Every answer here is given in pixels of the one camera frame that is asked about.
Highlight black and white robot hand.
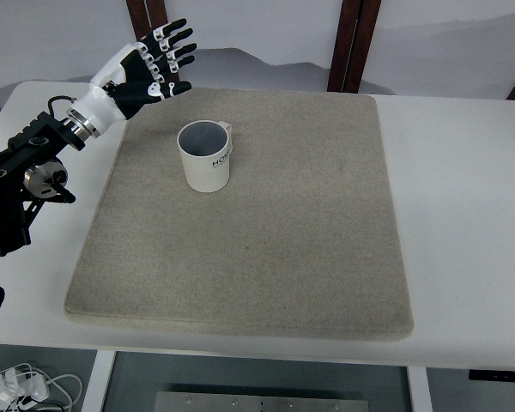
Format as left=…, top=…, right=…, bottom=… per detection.
left=69, top=18, right=197, bottom=136

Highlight white ribbed cup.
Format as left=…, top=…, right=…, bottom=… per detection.
left=177, top=120, right=233, bottom=193

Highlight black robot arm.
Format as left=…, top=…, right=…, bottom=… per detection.
left=0, top=95, right=91, bottom=257

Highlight beige felt mat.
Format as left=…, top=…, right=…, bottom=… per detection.
left=64, top=88, right=414, bottom=341

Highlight black desk control panel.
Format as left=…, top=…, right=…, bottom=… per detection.
left=468, top=369, right=515, bottom=383

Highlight left brown screen frame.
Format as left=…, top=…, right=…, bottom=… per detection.
left=126, top=1, right=185, bottom=86

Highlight middle brown screen frame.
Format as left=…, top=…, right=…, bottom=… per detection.
left=327, top=0, right=382, bottom=94

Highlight metal base plate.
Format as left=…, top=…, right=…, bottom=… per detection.
left=154, top=391, right=369, bottom=412

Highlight white power adapters with cables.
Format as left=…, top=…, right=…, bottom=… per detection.
left=0, top=363, right=84, bottom=411

